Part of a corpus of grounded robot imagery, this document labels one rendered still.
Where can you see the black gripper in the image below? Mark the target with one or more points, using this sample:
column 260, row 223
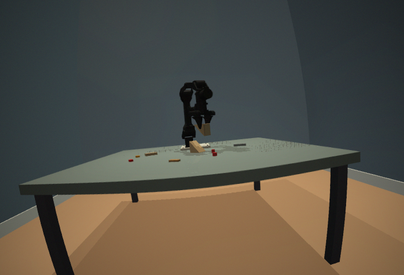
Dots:
column 201, row 110

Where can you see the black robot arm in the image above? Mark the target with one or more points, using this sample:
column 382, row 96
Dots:
column 202, row 94

